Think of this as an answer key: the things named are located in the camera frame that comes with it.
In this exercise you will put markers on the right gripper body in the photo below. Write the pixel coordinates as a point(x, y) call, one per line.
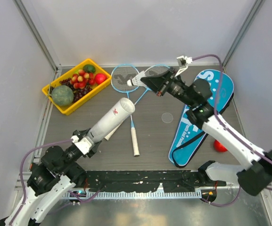
point(175, 87)

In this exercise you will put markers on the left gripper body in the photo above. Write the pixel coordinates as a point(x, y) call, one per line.
point(92, 150)

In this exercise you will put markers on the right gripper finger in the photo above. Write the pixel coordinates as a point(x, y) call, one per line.
point(157, 73)
point(157, 84)

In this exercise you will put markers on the white shuttlecock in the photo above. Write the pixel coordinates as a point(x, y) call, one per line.
point(136, 81)

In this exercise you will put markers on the white shuttlecock tube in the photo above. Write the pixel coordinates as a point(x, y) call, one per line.
point(117, 114)

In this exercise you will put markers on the clear tube lid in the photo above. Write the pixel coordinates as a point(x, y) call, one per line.
point(167, 117)

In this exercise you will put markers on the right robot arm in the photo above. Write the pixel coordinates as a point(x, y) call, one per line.
point(254, 171)

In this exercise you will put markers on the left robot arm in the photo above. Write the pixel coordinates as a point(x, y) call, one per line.
point(55, 175)

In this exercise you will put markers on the yellow plastic bin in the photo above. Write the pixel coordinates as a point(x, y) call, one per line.
point(67, 110)

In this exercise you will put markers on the dark purple grapes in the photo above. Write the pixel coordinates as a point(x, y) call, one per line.
point(79, 89)

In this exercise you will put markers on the blue racket bag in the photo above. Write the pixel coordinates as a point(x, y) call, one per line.
point(188, 138)

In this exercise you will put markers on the green melon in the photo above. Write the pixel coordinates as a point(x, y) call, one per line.
point(62, 95)

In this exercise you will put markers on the red apple in bin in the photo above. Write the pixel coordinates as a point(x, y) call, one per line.
point(100, 78)

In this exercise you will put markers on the red cherry bunch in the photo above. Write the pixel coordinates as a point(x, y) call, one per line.
point(81, 79)

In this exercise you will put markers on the green lime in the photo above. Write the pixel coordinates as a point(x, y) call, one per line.
point(89, 68)

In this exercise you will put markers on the red apple on table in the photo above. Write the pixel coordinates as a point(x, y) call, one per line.
point(219, 147)

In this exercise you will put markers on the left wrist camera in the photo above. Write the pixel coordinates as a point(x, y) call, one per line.
point(84, 144)

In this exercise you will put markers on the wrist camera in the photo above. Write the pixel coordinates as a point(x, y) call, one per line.
point(84, 144)
point(183, 63)

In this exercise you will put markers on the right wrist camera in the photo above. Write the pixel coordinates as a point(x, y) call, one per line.
point(183, 63)

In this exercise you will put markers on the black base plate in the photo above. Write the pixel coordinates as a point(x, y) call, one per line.
point(144, 181)

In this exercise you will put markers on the white cable duct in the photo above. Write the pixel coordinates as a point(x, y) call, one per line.
point(159, 194)

